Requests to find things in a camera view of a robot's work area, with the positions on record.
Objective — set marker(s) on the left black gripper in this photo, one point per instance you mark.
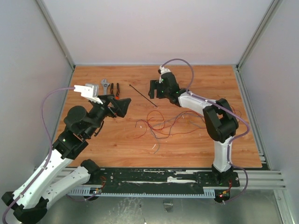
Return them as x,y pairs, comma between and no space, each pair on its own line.
121,106

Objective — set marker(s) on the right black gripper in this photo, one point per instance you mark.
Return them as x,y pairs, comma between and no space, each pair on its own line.
155,88

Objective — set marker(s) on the black zip tie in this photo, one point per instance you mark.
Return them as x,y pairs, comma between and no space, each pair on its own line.
143,95

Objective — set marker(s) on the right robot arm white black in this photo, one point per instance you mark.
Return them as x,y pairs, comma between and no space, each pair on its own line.
221,126

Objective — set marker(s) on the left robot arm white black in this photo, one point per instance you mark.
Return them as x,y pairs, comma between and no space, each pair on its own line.
31,201

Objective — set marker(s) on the silver adjustable wrench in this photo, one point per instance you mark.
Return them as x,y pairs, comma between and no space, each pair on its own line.
105,84

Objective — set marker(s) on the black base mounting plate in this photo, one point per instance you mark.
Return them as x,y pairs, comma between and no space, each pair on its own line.
161,180

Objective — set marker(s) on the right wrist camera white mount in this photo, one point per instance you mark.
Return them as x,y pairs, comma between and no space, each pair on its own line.
162,70

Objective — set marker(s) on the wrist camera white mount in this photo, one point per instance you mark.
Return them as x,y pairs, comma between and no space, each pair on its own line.
162,70
89,91

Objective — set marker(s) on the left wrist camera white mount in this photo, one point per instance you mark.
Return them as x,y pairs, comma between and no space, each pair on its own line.
89,91

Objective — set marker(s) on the grey slotted cable duct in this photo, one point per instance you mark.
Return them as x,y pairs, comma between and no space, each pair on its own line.
89,191

